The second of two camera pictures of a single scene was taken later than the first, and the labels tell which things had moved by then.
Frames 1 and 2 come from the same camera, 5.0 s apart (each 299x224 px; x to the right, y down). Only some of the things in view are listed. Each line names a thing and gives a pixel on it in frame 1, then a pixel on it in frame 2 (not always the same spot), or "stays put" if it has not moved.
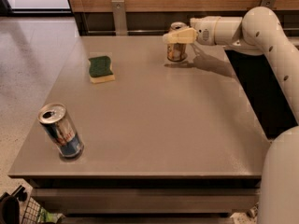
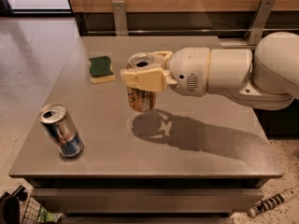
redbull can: [61, 130] stays put
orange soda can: [177, 51] to [141, 100]
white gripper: [204, 29] to [189, 70]
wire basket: [35, 214] stays put
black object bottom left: [9, 205] stays put
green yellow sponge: [100, 69] stays put
